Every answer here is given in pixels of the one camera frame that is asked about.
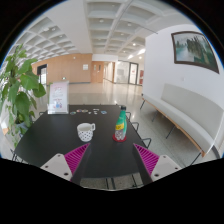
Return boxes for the recessed ceiling lights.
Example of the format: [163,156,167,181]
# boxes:
[41,16,148,59]

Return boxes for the white polka-dot mug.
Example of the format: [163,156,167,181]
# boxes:
[76,122,96,143]

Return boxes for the dark-framed landscape painting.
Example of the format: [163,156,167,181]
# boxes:
[170,30,220,74]

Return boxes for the dark-framed glass door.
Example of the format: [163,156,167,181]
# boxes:
[128,62,139,85]

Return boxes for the green leafy potted plant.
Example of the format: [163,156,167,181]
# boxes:
[0,44,47,148]

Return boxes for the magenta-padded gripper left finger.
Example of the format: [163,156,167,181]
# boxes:
[40,142,94,186]

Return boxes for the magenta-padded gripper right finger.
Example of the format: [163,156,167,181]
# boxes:
[132,143,183,186]

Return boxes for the flat round red coaster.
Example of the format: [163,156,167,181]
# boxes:
[112,133,128,143]

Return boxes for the green-labelled clear drink bottle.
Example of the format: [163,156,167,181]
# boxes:
[114,105,128,141]

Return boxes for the clear acrylic sign stand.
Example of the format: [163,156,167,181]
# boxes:
[47,80,70,115]

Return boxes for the black metal chairs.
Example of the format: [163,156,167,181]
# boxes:
[116,104,153,149]

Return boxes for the long white bench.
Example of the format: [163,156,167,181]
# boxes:
[141,83,224,158]

